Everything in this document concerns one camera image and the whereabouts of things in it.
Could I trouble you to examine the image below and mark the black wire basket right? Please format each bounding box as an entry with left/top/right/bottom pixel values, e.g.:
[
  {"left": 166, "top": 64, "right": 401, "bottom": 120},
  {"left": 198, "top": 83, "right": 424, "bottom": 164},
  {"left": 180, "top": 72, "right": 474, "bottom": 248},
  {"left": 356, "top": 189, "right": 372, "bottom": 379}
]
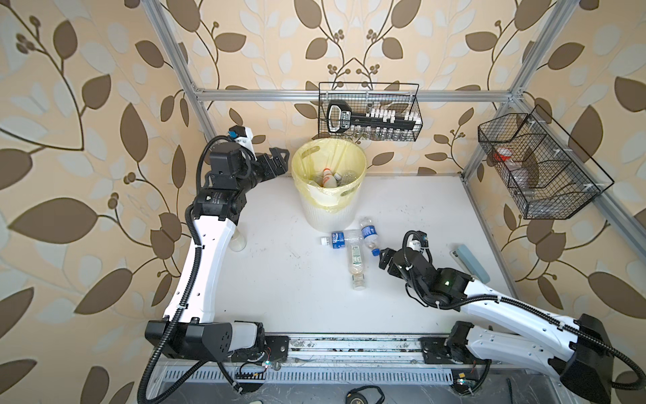
[{"left": 478, "top": 104, "right": 615, "bottom": 221}]

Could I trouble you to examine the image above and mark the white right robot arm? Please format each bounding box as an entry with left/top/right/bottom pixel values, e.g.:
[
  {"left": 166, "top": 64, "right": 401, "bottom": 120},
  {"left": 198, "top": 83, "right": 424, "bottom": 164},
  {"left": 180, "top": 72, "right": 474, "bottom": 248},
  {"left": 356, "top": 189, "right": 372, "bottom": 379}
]
[{"left": 380, "top": 247, "right": 645, "bottom": 403}]

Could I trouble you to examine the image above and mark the black round object bottom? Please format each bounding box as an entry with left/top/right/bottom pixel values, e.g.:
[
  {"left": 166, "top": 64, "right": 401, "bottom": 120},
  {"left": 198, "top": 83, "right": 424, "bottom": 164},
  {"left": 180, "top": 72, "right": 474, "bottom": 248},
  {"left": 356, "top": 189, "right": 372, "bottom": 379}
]
[{"left": 345, "top": 385, "right": 386, "bottom": 404}]

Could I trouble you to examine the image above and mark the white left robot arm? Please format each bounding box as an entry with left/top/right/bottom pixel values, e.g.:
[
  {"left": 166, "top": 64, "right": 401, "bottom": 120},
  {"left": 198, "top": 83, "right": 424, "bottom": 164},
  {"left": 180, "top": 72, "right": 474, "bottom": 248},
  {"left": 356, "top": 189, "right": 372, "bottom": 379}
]
[{"left": 136, "top": 136, "right": 289, "bottom": 403}]

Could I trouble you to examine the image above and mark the black wire basket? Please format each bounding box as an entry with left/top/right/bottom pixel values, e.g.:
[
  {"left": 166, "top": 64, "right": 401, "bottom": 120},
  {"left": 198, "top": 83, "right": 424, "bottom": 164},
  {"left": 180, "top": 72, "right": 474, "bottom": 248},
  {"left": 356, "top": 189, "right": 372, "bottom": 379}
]
[
  {"left": 478, "top": 104, "right": 615, "bottom": 221},
  {"left": 317, "top": 81, "right": 423, "bottom": 142}
]

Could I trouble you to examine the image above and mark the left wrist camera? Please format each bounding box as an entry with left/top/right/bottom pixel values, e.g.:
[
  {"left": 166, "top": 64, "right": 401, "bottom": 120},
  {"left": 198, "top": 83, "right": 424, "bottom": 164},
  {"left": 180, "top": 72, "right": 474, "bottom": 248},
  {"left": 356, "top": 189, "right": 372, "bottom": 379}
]
[{"left": 228, "top": 125, "right": 255, "bottom": 154}]

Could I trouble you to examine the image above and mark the light blue stapler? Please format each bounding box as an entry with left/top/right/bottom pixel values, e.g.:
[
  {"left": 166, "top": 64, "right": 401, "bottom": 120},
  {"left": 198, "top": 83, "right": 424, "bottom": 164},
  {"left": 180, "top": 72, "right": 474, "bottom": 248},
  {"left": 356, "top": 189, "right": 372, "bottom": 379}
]
[{"left": 451, "top": 244, "right": 491, "bottom": 284}]

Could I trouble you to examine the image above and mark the small bottle blue label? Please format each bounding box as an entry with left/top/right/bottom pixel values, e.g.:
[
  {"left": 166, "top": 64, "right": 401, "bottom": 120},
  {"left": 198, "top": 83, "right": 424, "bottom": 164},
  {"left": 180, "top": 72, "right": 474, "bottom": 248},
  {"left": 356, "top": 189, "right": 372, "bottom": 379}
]
[{"left": 320, "top": 230, "right": 363, "bottom": 249}]

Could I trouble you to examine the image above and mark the white bin yellow bag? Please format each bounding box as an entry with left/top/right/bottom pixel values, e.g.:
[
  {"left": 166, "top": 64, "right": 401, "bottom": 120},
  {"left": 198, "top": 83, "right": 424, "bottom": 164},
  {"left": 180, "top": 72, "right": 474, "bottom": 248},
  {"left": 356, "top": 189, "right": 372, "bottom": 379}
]
[{"left": 290, "top": 138, "right": 368, "bottom": 232}]

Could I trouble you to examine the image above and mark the small bottle blue cap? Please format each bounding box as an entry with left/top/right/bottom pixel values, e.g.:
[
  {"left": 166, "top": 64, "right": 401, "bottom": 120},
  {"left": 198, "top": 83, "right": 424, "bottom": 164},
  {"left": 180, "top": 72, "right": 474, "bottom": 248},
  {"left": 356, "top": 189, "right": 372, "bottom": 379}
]
[{"left": 359, "top": 217, "right": 381, "bottom": 257}]

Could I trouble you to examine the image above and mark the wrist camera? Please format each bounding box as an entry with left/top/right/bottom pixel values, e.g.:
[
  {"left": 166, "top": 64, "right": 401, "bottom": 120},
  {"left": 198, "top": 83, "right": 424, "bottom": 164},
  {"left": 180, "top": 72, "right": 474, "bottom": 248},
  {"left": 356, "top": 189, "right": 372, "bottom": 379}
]
[
  {"left": 228, "top": 125, "right": 255, "bottom": 154},
  {"left": 403, "top": 231, "right": 429, "bottom": 253}
]

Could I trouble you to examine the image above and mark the clear bottle green white label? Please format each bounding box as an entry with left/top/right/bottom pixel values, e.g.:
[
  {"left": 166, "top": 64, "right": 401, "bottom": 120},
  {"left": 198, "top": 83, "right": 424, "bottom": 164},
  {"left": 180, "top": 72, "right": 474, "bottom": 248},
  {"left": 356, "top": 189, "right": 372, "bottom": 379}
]
[{"left": 348, "top": 240, "right": 366, "bottom": 291}]

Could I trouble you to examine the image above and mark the black wire basket back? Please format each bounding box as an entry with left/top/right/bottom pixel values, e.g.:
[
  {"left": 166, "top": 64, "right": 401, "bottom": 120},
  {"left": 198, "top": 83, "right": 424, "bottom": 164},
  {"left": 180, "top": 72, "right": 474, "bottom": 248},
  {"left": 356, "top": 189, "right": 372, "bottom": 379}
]
[{"left": 317, "top": 81, "right": 423, "bottom": 142}]

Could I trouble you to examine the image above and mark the clear bottle red cap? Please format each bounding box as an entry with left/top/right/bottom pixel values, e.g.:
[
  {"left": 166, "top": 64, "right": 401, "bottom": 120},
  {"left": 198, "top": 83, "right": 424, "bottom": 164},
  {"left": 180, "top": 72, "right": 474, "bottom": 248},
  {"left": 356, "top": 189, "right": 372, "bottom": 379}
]
[{"left": 321, "top": 168, "right": 338, "bottom": 189}]

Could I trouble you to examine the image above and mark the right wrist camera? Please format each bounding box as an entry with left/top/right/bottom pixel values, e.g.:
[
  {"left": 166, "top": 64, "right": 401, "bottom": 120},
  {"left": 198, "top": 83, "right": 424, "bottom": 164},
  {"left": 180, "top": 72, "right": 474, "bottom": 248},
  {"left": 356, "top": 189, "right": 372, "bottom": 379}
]
[{"left": 403, "top": 231, "right": 429, "bottom": 253}]

